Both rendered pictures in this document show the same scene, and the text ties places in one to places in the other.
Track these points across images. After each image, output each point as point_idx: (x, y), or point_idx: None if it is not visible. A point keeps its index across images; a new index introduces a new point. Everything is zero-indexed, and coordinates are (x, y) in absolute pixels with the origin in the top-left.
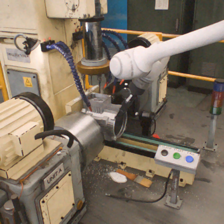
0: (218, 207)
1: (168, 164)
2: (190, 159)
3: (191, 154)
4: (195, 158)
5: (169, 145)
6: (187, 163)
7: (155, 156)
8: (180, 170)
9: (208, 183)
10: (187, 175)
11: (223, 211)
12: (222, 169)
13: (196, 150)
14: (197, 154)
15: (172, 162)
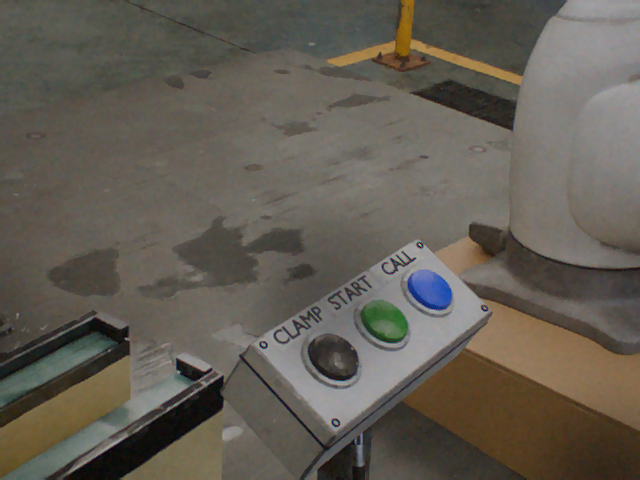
0: (411, 472)
1: (384, 405)
2: (443, 285)
3: (404, 265)
4: (432, 269)
5: None
6: (449, 316)
7: (327, 416)
8: (407, 395)
9: (238, 445)
10: (197, 475)
11: (438, 468)
12: (158, 358)
13: (92, 334)
14: (413, 243)
15: (408, 367)
